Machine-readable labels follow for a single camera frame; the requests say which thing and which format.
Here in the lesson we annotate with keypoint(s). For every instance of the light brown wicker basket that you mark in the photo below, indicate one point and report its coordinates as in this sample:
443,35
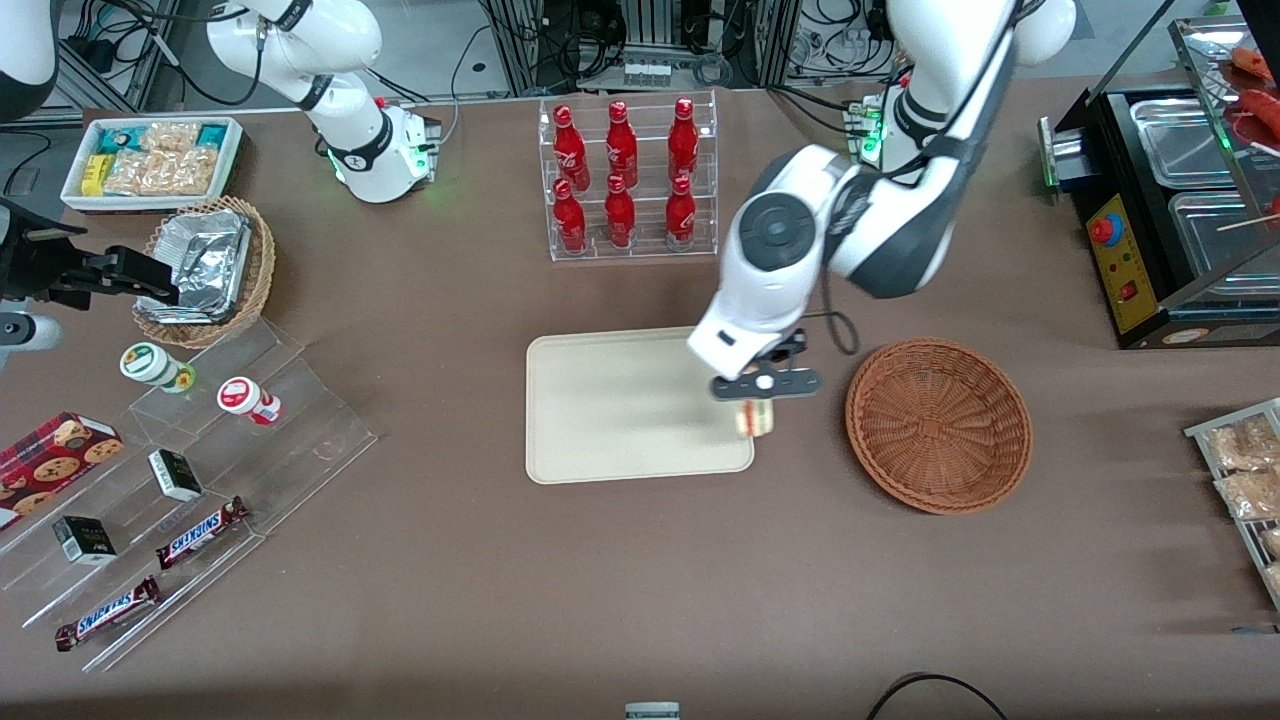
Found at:
262,270

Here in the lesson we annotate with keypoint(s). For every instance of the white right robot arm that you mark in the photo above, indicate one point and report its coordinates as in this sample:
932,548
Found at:
360,150

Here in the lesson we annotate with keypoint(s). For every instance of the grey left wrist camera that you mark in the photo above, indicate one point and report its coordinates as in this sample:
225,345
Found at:
795,384

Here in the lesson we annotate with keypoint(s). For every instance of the silver foil trays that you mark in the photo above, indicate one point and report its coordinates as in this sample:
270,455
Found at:
205,265

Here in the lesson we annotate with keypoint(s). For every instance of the red cookie box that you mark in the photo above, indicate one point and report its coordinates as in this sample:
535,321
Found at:
50,465

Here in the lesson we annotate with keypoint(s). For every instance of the black food warmer machine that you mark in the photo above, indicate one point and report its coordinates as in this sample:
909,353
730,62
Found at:
1130,250

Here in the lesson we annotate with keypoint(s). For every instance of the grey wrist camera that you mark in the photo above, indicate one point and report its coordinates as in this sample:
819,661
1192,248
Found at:
795,384
25,332

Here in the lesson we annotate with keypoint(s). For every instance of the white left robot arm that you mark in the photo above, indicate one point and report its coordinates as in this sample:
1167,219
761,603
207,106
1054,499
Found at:
780,240

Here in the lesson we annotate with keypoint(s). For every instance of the green lid yogurt cup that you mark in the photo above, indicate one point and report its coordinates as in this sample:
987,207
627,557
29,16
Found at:
148,362

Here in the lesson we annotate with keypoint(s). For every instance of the cream plastic tray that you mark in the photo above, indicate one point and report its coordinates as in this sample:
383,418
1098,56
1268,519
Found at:
620,410

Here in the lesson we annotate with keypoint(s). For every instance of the red lid yogurt cup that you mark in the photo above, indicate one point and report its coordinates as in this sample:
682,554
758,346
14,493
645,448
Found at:
240,396

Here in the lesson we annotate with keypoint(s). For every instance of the clear bag of puffed snacks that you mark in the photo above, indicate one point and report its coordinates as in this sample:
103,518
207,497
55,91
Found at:
165,172

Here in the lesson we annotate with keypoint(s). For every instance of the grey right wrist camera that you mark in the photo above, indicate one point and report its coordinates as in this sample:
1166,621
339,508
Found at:
25,332

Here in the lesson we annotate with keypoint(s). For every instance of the dark brown wicker basket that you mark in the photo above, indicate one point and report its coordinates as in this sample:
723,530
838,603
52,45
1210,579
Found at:
940,430

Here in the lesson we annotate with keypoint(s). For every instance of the clear acrylic bottle rack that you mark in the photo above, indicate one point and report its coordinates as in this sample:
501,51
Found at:
650,250

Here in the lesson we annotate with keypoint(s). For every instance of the white power strip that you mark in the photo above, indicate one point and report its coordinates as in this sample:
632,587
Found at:
646,74

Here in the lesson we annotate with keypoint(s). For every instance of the small grey device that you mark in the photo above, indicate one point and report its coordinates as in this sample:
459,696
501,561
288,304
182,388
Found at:
652,711

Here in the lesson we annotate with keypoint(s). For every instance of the yellow snack packet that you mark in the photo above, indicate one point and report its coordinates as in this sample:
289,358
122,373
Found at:
96,175

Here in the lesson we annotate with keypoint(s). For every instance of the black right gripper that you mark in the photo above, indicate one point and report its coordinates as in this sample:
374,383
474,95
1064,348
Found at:
42,266

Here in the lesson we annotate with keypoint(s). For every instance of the teal snack packet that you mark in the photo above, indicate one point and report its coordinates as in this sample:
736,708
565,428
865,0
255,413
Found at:
212,135
116,140

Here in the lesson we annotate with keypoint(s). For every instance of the white rectangular snack bin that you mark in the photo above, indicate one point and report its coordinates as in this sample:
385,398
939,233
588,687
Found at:
232,150

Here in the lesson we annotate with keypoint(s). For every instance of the small black box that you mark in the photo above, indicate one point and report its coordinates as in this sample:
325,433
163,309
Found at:
85,540
175,475

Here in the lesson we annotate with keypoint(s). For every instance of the snickers chocolate bar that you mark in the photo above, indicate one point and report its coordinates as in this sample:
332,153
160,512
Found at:
200,533
105,613

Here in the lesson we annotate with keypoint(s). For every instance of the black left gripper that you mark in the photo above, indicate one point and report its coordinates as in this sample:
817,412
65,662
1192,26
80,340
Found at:
787,348

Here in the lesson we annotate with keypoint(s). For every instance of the triangular sandwich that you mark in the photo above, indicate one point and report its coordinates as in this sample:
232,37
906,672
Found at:
757,420

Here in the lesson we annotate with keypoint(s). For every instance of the clear acrylic step display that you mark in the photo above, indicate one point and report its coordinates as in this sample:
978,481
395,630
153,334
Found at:
300,440

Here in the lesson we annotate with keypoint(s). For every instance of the red cola bottle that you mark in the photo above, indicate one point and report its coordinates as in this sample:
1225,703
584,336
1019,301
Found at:
620,215
683,140
570,150
570,220
680,215
621,145

